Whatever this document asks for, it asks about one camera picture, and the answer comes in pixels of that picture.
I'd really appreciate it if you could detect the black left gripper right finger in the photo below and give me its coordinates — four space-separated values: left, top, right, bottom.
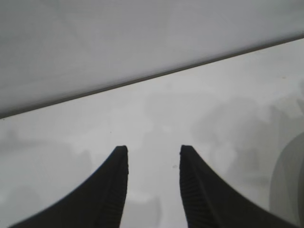
179 144 304 228

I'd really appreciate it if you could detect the translucent plastic measuring cup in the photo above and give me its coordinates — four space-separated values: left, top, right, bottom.
269 133 304 216

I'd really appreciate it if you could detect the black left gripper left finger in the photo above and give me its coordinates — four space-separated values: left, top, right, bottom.
8 144 130 228

